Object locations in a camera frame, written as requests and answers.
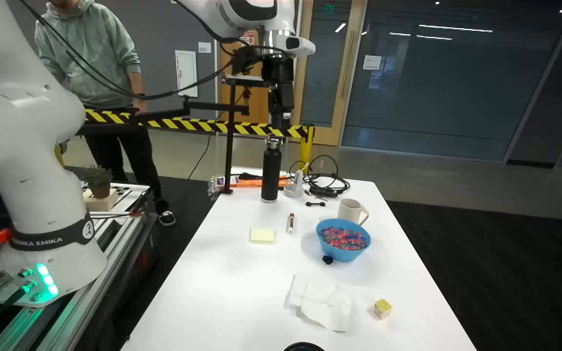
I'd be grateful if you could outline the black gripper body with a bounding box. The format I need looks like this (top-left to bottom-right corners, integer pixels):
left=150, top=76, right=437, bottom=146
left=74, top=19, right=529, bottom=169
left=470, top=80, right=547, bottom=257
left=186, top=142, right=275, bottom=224
left=262, top=56, right=295, bottom=113

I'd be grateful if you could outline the white napkin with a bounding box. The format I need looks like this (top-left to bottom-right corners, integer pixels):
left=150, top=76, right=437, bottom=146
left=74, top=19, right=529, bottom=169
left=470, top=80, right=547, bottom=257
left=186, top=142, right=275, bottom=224
left=285, top=275, right=355, bottom=333

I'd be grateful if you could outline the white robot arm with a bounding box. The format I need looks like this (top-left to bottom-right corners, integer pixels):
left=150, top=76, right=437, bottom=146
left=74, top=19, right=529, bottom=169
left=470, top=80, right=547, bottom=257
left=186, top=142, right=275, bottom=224
left=0, top=0, right=143, bottom=306

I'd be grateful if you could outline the yellow black striped barrier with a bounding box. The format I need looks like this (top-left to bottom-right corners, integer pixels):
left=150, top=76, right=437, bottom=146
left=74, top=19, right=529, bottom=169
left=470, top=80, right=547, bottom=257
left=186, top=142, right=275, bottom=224
left=80, top=109, right=314, bottom=140

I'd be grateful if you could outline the black water bottle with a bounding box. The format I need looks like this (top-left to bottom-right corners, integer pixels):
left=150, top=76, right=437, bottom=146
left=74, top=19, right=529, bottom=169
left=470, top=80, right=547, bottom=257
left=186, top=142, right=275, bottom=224
left=262, top=138, right=281, bottom=201

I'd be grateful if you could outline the small white bottle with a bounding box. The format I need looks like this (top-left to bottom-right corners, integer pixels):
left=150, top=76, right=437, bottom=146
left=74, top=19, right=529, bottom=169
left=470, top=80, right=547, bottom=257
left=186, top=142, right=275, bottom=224
left=285, top=171, right=305, bottom=199

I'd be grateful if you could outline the black marker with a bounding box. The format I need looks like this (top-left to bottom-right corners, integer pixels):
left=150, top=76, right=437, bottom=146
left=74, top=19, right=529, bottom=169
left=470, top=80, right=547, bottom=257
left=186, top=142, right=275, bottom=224
left=305, top=201, right=326, bottom=206

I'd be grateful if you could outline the small white tube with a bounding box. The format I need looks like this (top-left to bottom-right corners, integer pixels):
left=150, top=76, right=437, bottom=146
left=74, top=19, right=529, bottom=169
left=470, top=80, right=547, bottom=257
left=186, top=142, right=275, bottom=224
left=287, top=212, right=297, bottom=232

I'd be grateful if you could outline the white mug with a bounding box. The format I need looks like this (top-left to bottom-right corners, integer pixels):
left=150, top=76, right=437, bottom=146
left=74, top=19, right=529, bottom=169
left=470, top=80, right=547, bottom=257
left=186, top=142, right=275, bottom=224
left=338, top=199, right=369, bottom=224

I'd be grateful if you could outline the yellow sticky note pad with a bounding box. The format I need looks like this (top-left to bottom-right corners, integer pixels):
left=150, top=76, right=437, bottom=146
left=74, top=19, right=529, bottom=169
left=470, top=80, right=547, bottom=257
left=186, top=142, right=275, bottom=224
left=250, top=228, right=275, bottom=243

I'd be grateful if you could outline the blue bowl of colourful beads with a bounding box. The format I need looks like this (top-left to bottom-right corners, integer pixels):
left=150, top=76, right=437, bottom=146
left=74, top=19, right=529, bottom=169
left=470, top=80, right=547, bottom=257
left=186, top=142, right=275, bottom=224
left=316, top=218, right=371, bottom=263

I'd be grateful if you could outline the person in green hoodie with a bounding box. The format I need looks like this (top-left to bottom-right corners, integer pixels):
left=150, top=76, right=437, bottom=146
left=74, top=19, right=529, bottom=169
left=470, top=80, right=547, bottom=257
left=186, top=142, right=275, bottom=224
left=33, top=0, right=176, bottom=226

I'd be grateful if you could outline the small potted plant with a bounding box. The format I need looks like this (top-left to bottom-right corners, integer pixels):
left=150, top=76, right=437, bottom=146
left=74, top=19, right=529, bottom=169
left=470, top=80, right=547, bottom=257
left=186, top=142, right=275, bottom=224
left=76, top=167, right=111, bottom=199

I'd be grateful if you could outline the small yellow wooden cube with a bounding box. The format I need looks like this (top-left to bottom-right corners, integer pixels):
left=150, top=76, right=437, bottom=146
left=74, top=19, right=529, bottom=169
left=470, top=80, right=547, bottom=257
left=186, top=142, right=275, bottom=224
left=373, top=298, right=392, bottom=320

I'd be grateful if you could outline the dark green mug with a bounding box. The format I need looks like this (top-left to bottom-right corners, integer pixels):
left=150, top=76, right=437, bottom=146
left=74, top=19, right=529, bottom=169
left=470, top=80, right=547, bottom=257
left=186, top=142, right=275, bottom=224
left=285, top=341, right=324, bottom=351

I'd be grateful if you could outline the black camera stand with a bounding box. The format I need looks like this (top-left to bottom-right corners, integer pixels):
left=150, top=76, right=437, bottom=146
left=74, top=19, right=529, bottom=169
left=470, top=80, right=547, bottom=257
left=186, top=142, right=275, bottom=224
left=184, top=74, right=266, bottom=195

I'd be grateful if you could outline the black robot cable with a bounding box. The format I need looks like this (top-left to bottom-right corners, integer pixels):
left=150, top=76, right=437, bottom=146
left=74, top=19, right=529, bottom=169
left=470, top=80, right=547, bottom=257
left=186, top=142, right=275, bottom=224
left=20, top=0, right=264, bottom=103

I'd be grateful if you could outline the coiled black cable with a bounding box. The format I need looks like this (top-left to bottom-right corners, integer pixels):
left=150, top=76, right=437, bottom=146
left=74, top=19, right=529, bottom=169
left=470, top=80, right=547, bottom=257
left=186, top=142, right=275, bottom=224
left=307, top=154, right=351, bottom=199

